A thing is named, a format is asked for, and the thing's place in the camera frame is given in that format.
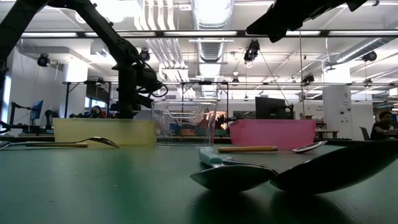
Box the black monitor on stand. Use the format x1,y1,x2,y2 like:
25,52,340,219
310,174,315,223
254,96,295,120

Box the silver ribbed ventilation duct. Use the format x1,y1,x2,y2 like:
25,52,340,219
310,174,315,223
190,0,234,63

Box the black spoon blue handle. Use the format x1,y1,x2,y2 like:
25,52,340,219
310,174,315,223
217,139,398,196
8,136,120,149

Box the black office chair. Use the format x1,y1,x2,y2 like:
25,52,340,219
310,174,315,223
359,126,371,141

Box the small blue-lit monitor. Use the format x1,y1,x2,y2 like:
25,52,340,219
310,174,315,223
30,99,44,121

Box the silver spoon teal handle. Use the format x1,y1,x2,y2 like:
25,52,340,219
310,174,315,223
190,146,279,193

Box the black rig crossbar with lights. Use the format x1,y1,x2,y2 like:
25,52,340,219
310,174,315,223
0,30,398,39

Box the black background rig frame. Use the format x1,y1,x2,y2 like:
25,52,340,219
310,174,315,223
63,80,230,119

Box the white ceiling pipes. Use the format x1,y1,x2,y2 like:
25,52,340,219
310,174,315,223
133,0,190,82

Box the black aluminium table frame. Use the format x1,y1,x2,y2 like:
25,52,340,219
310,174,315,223
0,133,398,147

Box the person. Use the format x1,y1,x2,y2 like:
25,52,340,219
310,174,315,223
216,111,233,130
369,111,395,141
89,105,104,119

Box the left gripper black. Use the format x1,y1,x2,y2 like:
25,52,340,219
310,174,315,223
119,63,163,119

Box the thin black hanging cable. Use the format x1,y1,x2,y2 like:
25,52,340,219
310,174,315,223
258,49,293,108

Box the clear plastic bin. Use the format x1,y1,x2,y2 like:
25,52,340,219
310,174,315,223
151,100,218,147

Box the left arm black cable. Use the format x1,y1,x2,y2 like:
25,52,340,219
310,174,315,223
139,79,169,99

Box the silver round duct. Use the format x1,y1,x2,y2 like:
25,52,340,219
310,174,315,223
334,37,398,65

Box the yellow-green plastic bin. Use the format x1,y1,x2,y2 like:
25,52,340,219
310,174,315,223
52,117,156,147

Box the pink plastic bin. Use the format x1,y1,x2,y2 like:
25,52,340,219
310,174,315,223
229,119,317,149

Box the green table mat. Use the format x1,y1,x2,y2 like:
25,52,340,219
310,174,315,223
0,141,398,224

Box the wooden side table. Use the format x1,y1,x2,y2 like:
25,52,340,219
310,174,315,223
315,129,340,140

